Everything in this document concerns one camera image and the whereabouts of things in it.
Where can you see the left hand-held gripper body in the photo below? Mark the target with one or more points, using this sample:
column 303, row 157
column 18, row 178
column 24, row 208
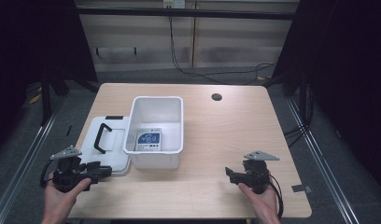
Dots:
column 67, row 174

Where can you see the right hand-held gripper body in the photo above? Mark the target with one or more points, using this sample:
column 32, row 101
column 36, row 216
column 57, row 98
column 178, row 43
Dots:
column 256, row 174

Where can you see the person's left hand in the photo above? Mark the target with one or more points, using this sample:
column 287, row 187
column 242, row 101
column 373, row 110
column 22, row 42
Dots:
column 59, row 200

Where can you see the person's right hand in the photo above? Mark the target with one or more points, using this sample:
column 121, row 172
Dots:
column 263, row 203

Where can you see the grey tape piece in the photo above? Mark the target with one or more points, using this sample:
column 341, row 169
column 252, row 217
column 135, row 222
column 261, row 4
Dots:
column 300, row 188

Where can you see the blue and white packet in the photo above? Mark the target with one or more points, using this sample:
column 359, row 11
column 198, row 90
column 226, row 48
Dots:
column 148, row 140

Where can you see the black metal stand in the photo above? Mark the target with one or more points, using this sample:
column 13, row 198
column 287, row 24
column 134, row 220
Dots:
column 46, row 99

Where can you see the white plastic storage box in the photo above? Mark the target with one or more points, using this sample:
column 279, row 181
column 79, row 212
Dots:
column 157, row 113

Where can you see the yellow tape piece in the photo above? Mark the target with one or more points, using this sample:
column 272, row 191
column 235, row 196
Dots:
column 35, row 98

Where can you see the black curtain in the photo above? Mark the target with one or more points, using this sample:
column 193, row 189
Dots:
column 33, row 46
column 344, row 77

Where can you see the black horizontal bar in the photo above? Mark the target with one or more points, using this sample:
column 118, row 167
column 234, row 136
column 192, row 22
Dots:
column 185, row 13

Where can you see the metal floor rail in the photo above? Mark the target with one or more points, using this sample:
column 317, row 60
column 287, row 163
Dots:
column 20, row 168
column 322, row 161

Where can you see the white wall socket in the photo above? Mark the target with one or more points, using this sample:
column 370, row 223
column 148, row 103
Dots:
column 174, row 3

